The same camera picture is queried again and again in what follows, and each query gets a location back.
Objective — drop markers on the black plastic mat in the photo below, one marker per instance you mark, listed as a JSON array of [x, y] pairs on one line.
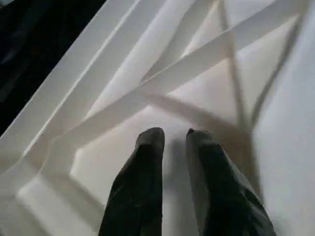
[[34, 44]]

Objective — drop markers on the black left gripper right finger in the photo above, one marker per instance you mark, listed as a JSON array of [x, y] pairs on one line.
[[221, 191]]

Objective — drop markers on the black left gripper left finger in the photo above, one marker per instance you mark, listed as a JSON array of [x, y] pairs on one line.
[[140, 191]]

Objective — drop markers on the white plastic table top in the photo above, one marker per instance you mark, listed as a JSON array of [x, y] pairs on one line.
[[197, 73]]

